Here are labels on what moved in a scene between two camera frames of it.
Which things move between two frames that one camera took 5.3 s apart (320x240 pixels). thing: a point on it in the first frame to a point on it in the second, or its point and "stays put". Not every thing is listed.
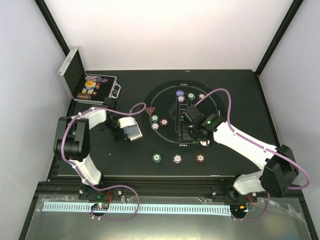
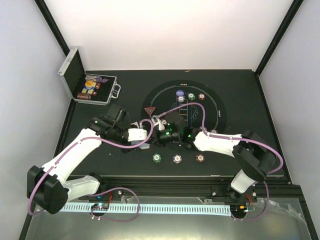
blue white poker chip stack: x=177 y=158 stays put
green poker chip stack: x=156 y=158 stays put
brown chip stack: x=201 y=95 stays put
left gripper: x=120 y=138 to x=126 y=150
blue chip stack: x=181 y=99 stays put
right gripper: x=183 y=135 to x=156 y=138
